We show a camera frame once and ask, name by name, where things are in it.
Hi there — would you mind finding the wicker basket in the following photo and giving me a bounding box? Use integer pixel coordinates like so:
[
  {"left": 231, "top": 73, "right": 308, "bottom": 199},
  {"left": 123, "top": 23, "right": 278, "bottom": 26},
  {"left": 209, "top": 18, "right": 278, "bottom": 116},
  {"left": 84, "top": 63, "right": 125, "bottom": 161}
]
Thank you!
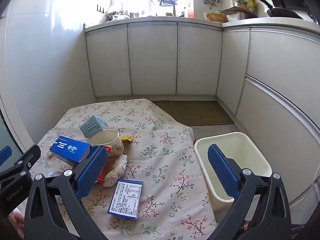
[{"left": 205, "top": 12, "right": 228, "bottom": 22}]

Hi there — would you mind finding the white drawer cabinet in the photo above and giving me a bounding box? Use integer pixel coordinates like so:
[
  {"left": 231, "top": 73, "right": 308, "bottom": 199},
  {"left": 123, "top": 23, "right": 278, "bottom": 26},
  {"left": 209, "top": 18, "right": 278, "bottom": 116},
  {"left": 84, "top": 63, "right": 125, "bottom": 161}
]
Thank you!
[{"left": 216, "top": 27, "right": 320, "bottom": 205}]

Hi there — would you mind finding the black frying pan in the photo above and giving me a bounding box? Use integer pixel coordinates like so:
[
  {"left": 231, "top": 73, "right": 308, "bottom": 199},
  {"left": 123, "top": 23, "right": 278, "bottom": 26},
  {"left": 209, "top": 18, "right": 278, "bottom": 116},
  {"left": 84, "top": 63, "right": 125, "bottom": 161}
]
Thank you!
[{"left": 250, "top": 0, "right": 304, "bottom": 20}]

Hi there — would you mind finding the blue box with white label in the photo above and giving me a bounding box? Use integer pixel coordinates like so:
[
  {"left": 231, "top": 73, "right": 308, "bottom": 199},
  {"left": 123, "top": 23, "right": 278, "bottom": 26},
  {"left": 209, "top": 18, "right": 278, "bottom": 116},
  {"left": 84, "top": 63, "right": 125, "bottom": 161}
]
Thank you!
[{"left": 107, "top": 179, "right": 144, "bottom": 220}]

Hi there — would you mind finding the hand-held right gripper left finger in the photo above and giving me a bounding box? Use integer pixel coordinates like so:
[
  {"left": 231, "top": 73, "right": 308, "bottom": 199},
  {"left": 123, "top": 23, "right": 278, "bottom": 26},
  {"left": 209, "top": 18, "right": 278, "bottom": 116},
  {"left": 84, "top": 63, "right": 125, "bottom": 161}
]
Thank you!
[{"left": 24, "top": 145, "right": 110, "bottom": 240}]

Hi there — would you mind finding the white plastic bin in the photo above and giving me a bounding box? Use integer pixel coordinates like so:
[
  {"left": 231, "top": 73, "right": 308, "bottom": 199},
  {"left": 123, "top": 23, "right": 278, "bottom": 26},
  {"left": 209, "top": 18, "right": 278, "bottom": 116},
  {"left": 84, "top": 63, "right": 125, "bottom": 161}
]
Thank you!
[{"left": 194, "top": 132, "right": 273, "bottom": 224}]

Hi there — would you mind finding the floral tablecloth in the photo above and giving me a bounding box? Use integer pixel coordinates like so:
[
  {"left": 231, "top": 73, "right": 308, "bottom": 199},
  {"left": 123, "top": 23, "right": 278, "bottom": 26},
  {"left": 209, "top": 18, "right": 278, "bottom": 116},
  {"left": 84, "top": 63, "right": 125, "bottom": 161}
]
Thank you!
[{"left": 29, "top": 98, "right": 218, "bottom": 240}]

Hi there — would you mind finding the red instant noodle cup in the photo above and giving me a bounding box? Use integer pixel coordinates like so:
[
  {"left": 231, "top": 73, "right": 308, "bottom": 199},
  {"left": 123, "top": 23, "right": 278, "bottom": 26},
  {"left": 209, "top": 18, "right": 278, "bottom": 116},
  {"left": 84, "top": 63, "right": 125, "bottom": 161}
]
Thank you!
[{"left": 88, "top": 129, "right": 125, "bottom": 183}]

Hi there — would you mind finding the glass door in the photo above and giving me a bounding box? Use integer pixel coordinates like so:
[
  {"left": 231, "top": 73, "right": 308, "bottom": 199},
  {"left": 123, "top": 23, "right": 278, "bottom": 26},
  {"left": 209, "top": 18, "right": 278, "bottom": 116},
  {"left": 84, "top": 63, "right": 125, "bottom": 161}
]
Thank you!
[{"left": 0, "top": 115, "right": 23, "bottom": 160}]

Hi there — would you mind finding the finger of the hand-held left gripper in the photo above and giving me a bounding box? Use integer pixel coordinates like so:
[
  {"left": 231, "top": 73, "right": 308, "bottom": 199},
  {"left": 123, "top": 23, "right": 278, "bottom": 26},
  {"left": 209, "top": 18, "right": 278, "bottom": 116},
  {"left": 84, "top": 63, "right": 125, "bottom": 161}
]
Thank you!
[
  {"left": 0, "top": 146, "right": 13, "bottom": 167},
  {"left": 0, "top": 145, "right": 41, "bottom": 180}
]

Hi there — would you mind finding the dark faucet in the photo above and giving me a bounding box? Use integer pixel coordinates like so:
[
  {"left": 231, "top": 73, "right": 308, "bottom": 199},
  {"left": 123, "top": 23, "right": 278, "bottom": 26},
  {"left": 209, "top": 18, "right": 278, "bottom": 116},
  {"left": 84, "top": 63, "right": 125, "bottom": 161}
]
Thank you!
[{"left": 157, "top": 0, "right": 179, "bottom": 17}]

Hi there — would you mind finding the grey-blue cardboard box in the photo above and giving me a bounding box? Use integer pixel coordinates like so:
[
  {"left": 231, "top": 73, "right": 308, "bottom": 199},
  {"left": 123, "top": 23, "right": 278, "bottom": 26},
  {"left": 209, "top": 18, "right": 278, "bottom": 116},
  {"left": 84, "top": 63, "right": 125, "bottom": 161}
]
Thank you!
[{"left": 79, "top": 115, "right": 109, "bottom": 138}]

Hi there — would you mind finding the yellow-green food package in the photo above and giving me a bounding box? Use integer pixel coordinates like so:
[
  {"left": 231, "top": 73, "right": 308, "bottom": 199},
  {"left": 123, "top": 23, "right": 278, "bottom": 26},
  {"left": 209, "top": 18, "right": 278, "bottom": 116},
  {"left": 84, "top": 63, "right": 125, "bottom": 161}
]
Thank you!
[{"left": 235, "top": 0, "right": 258, "bottom": 13}]

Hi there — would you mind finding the white cabinet door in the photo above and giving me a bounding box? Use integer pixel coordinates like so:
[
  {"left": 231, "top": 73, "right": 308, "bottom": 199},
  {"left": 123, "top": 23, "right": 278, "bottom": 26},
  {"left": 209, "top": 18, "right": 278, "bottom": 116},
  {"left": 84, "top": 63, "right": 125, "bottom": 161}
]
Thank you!
[
  {"left": 86, "top": 26, "right": 132, "bottom": 98},
  {"left": 128, "top": 22, "right": 178, "bottom": 96},
  {"left": 176, "top": 22, "right": 223, "bottom": 96}
]

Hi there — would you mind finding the white kitchen countertop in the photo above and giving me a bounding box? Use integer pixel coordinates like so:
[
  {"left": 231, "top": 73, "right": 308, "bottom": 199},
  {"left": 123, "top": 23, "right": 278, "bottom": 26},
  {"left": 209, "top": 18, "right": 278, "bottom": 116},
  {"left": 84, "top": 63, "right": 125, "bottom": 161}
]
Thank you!
[{"left": 84, "top": 16, "right": 320, "bottom": 39}]

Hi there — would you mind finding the blue cardboard box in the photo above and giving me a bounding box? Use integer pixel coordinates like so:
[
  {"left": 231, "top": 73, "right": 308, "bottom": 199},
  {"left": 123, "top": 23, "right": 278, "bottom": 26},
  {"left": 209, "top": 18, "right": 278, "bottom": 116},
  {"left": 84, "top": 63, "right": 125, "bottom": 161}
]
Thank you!
[{"left": 49, "top": 135, "right": 91, "bottom": 167}]

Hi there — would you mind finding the metal tray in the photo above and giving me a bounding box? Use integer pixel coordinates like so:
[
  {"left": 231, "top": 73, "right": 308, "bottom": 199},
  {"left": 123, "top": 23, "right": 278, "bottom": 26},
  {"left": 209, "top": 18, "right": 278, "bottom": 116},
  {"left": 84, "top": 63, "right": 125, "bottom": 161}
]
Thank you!
[{"left": 226, "top": 9, "right": 258, "bottom": 22}]

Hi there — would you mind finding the person's left hand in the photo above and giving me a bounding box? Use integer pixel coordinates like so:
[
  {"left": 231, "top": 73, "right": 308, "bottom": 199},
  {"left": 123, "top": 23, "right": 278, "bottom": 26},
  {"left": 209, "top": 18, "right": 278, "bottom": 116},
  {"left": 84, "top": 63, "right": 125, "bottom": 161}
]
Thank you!
[{"left": 9, "top": 210, "right": 25, "bottom": 233}]

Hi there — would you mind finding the olive floor mat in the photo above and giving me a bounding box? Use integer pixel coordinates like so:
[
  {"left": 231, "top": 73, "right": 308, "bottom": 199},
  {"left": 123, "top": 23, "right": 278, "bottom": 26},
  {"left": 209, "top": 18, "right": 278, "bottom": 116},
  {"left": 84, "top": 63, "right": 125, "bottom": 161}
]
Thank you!
[{"left": 151, "top": 100, "right": 235, "bottom": 127}]

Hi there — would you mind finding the white plastic wrapper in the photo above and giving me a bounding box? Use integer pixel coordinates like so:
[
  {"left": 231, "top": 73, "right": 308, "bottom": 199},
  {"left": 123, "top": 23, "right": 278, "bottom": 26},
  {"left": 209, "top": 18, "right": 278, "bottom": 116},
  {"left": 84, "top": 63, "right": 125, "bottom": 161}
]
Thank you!
[{"left": 103, "top": 154, "right": 128, "bottom": 188}]

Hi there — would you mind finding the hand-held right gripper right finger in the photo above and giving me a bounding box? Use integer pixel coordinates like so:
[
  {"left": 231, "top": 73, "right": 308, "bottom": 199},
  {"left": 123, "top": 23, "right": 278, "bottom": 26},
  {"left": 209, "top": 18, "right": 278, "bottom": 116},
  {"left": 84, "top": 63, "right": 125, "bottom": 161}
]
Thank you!
[{"left": 207, "top": 144, "right": 293, "bottom": 240}]

